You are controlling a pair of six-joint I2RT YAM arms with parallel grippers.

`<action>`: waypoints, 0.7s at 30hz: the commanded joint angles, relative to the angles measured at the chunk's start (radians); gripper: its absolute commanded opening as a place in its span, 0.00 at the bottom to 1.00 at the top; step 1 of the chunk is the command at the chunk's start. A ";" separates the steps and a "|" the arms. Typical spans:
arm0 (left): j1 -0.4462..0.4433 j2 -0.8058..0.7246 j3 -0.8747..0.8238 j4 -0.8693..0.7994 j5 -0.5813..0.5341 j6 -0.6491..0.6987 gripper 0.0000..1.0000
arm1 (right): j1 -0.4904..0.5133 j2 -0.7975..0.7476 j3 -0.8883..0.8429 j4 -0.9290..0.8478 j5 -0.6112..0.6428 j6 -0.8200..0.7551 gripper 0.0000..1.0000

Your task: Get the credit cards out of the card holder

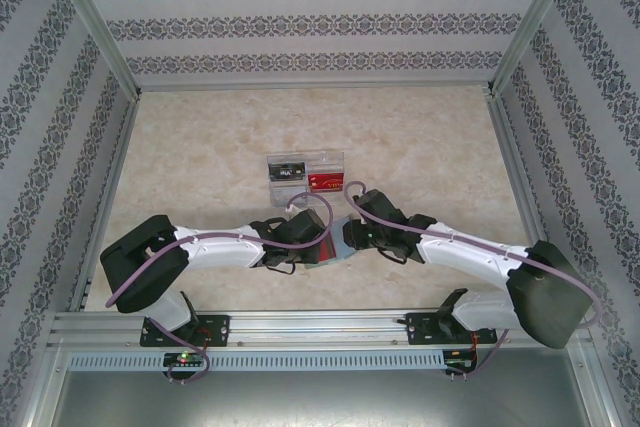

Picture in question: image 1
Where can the green leather card holder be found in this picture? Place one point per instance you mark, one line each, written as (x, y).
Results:
(338, 234)

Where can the red plastic card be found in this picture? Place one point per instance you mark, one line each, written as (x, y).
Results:
(327, 249)

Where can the grey black Vip card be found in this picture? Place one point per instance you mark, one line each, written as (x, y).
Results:
(287, 173)

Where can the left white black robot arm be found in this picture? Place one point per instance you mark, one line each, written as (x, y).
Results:
(220, 247)

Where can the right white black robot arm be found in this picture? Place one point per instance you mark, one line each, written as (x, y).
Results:
(470, 262)

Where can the silver grey card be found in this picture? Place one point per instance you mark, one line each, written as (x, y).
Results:
(285, 193)

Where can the red VIP card gold print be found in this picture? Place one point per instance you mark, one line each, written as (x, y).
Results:
(327, 181)

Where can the clear acrylic card organizer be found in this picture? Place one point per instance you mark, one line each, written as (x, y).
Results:
(327, 159)

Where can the grey metal panel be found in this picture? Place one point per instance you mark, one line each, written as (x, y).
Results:
(320, 402)

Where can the small controller board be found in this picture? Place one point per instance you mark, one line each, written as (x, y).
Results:
(460, 362)
(185, 358)

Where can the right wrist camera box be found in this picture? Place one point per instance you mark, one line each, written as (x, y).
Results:
(354, 219)

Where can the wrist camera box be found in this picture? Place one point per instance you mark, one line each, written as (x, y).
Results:
(290, 207)
(354, 219)

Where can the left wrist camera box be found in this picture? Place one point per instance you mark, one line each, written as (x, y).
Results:
(290, 207)

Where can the aluminium mounting rail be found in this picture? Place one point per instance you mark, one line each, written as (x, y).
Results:
(320, 329)

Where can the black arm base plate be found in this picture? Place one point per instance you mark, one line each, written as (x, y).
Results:
(420, 329)
(220, 329)

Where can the aluminium side rail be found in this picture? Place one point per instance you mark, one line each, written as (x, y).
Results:
(119, 147)
(511, 147)

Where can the aluminium frame post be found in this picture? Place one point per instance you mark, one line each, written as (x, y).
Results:
(532, 22)
(96, 22)

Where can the aluminium frame strut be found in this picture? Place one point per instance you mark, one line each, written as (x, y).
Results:
(595, 387)
(48, 382)

